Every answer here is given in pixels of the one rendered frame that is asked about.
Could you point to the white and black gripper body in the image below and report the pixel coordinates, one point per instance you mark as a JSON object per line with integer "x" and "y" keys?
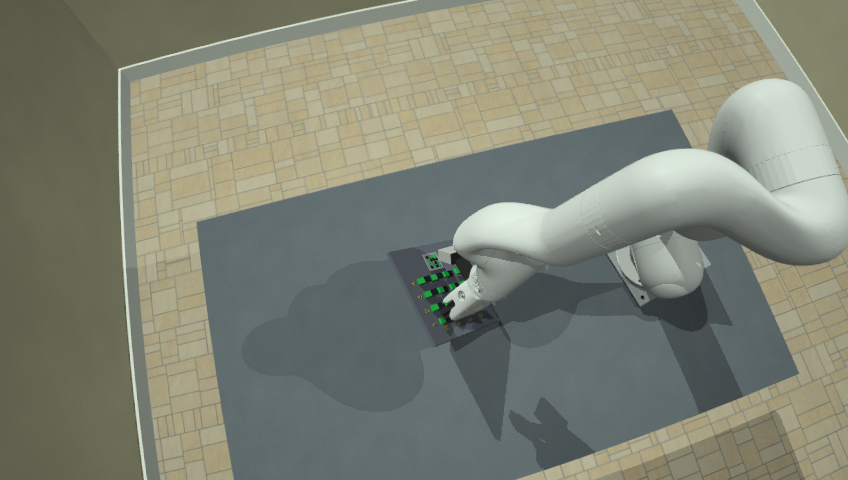
{"x": 466, "y": 299}

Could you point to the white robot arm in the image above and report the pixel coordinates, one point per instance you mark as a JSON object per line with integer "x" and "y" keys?
{"x": 769, "y": 127}

